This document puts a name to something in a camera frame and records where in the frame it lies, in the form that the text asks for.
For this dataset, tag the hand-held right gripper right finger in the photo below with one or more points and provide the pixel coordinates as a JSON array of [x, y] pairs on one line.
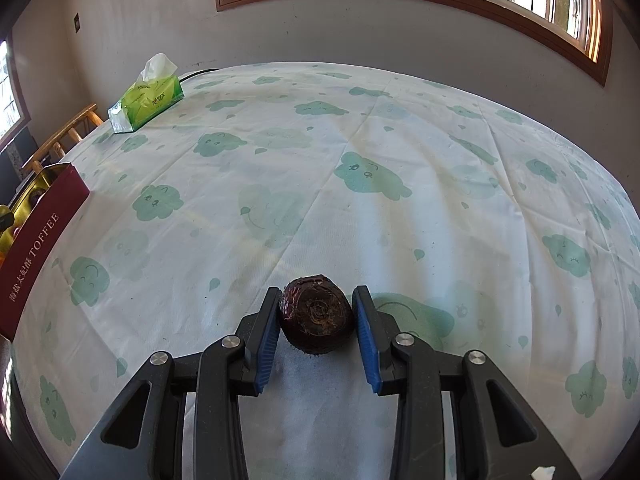
[[367, 355]]

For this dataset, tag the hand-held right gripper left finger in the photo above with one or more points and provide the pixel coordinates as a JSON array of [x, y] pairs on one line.
[[267, 345]]

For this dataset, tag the dark brown water chestnut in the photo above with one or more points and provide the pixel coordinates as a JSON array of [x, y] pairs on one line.
[[316, 315]]

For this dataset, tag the red tin box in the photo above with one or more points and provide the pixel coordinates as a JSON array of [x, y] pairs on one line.
[[40, 250]]

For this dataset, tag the cloud print tablecloth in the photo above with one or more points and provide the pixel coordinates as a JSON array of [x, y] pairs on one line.
[[400, 185]]

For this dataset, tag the green tissue pack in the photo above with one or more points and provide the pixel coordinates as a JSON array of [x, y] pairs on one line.
[[147, 100]]

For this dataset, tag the wooden chair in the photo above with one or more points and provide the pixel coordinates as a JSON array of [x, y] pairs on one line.
[[65, 135]]

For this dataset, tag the side window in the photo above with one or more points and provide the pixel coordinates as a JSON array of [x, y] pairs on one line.
[[9, 105]]

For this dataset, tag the wide wooden frame window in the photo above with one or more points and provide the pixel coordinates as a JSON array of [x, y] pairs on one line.
[[450, 0]]

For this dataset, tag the dark wall switch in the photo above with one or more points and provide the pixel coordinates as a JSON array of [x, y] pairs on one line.
[[77, 22]]

